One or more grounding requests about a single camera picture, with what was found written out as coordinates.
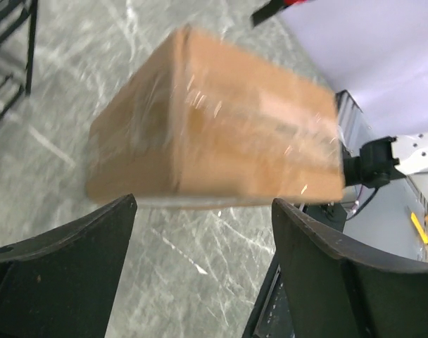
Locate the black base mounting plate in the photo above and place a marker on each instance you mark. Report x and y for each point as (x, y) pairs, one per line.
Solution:
(271, 312)

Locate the brown cardboard express box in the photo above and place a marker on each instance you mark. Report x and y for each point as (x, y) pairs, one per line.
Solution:
(206, 124)

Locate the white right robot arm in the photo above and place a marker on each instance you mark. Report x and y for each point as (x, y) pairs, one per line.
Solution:
(389, 158)

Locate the red black utility knife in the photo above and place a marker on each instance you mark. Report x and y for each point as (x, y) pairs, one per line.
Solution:
(271, 9)

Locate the black wire basket rack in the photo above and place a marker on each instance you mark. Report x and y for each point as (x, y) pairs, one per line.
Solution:
(15, 74)

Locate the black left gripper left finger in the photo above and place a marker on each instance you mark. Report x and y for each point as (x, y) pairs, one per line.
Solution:
(63, 282)

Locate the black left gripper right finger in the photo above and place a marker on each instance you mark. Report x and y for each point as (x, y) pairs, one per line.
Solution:
(344, 288)

